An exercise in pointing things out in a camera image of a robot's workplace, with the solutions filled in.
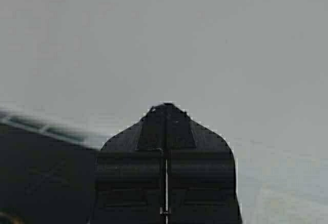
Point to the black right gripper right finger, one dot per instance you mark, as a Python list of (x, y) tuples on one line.
[(202, 176)]

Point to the black glass stove cooktop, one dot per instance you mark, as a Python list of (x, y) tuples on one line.
[(47, 170)]

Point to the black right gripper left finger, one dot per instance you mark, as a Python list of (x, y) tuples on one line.
[(131, 173)]

